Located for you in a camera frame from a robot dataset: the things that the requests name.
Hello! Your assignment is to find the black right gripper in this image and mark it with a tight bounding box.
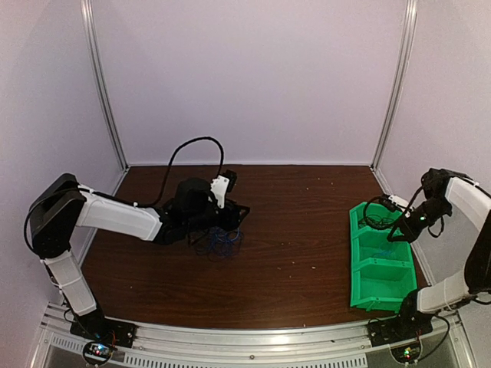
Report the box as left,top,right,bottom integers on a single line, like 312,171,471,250
388,196,452,243

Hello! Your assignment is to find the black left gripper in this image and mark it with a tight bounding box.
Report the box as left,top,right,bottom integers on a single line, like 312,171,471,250
185,198,250,233

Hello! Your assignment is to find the brown cable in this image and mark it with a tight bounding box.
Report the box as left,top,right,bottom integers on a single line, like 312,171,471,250
360,212,396,229

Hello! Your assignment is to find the dark blue cable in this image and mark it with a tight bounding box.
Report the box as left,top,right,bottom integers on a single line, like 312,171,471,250
194,228,245,264

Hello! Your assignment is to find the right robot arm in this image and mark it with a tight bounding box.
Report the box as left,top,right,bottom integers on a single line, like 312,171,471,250
387,168,490,339

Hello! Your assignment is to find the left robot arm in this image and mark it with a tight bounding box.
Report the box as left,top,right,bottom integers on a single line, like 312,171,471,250
23,170,250,340

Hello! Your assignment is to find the green three-compartment bin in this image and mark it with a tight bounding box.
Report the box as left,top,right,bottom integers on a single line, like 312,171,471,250
349,202,417,313

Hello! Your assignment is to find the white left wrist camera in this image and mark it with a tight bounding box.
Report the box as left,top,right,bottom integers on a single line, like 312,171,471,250
210,175,230,209

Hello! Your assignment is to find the black right camera cable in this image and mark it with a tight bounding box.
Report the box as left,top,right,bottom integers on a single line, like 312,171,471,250
362,183,427,230

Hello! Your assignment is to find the black camera cable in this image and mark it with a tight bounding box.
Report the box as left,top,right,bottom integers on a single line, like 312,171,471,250
133,136,226,208
362,183,427,230

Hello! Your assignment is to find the black left camera cable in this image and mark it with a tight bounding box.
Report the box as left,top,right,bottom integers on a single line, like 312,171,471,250
133,136,226,208

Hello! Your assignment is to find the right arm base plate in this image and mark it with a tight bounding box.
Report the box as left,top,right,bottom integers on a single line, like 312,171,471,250
367,312,433,366

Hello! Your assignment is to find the front aluminium rail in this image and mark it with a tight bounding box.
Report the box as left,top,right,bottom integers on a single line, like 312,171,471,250
28,304,476,367

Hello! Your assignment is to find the right aluminium corner post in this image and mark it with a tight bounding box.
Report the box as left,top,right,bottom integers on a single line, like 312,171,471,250
371,0,418,172

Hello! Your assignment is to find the aluminium corner post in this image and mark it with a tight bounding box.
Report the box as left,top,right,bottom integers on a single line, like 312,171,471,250
81,0,129,172
371,0,418,172

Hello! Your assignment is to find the left aluminium corner post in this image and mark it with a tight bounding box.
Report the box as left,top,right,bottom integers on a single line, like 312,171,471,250
81,0,129,172

